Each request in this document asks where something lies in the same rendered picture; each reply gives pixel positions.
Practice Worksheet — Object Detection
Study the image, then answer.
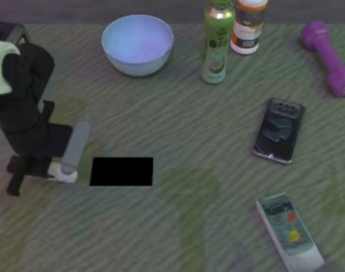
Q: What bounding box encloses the white remote control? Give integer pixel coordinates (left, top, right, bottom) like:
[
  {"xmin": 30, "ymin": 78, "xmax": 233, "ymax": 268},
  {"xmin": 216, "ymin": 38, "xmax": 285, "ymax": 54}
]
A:
[{"xmin": 255, "ymin": 192, "xmax": 325, "ymax": 272}]

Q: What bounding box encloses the green drink bottle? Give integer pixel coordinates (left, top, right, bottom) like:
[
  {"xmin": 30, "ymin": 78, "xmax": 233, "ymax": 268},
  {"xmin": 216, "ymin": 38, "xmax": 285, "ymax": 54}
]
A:
[{"xmin": 200, "ymin": 0, "xmax": 236, "ymax": 85}]

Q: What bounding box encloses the light blue bowl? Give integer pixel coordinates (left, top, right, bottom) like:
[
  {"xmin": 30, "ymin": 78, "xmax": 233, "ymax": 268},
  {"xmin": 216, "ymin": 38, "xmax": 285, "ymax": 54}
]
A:
[{"xmin": 101, "ymin": 14, "xmax": 174, "ymax": 77}]

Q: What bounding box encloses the black smartphone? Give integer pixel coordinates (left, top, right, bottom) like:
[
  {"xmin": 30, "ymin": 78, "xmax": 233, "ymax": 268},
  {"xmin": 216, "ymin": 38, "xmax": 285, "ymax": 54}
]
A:
[{"xmin": 252, "ymin": 97, "xmax": 305, "ymax": 165}]

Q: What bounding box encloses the purple dumbbell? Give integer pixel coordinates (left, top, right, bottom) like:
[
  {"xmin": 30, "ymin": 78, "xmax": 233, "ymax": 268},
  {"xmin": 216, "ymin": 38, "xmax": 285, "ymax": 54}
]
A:
[{"xmin": 300, "ymin": 20, "xmax": 345, "ymax": 98}]

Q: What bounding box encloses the white and orange supplement bottle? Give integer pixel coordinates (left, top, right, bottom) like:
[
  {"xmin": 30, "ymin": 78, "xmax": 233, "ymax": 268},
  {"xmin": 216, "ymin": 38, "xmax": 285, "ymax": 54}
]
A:
[{"xmin": 229, "ymin": 0, "xmax": 268, "ymax": 55}]

